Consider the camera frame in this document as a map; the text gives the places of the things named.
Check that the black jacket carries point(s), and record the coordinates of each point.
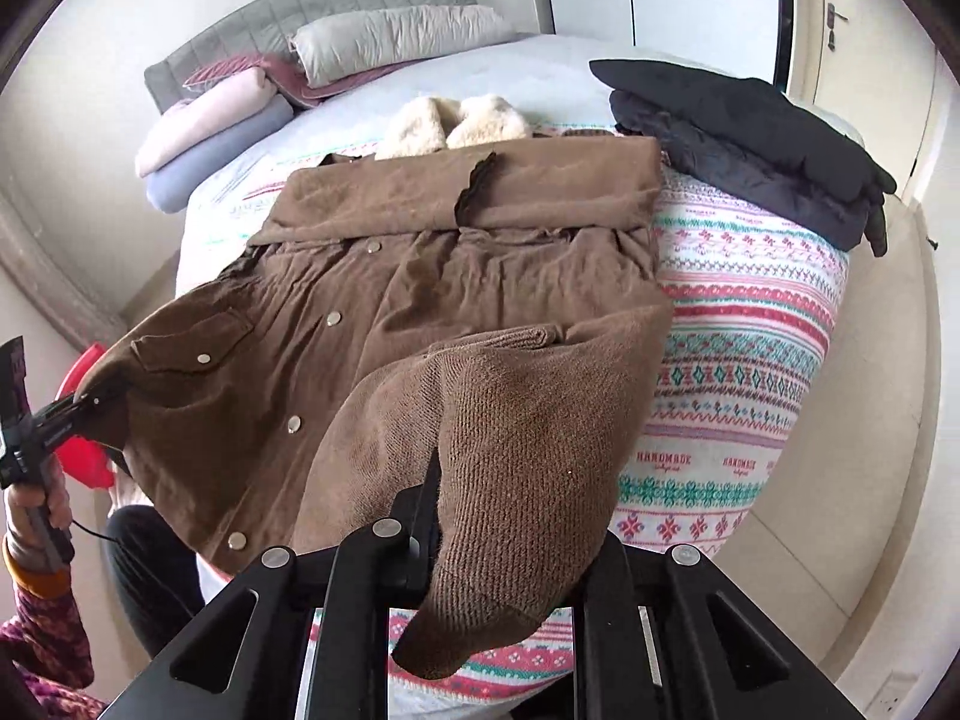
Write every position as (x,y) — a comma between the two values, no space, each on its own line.
(735,112)

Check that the maroon striped pillow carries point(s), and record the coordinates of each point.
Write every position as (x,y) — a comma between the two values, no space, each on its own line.
(300,79)

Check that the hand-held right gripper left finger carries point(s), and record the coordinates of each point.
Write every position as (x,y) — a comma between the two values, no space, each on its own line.
(416,540)

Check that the brown coat with fur collar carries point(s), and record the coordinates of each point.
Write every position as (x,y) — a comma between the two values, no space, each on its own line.
(375,315)

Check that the blue-grey rolled blanket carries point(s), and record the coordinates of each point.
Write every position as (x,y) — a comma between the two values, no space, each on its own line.
(217,165)

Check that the person's left hand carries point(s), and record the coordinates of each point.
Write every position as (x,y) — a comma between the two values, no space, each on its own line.
(45,495)

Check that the person's leg in black pants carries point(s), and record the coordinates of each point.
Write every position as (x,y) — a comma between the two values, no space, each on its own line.
(150,577)

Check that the white pillow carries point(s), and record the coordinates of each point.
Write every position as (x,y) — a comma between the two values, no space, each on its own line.
(405,37)

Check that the white wall socket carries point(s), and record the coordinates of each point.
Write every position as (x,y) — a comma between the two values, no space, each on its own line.
(896,694)

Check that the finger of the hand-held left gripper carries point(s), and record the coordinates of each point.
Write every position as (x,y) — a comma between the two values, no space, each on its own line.
(75,409)

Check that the person's left forearm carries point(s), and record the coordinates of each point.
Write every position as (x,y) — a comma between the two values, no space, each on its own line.
(45,615)

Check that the beige bed frame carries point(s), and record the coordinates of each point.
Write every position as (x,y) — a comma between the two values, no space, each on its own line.
(885,427)

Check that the dark quilted jacket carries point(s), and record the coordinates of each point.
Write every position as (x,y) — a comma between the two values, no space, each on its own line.
(750,180)

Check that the grey padded headboard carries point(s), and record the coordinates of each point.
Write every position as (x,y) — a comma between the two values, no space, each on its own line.
(337,0)

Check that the pink rolled blanket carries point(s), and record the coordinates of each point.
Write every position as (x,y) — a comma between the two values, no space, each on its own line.
(210,120)

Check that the cream door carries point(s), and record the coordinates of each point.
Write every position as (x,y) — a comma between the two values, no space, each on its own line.
(862,30)

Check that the red plastic object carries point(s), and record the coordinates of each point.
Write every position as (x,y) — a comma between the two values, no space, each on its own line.
(86,450)

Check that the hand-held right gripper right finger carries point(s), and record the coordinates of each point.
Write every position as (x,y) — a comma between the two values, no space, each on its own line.
(607,615)

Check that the patterned knit-print blanket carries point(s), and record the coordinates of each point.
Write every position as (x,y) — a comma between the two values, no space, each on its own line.
(735,330)

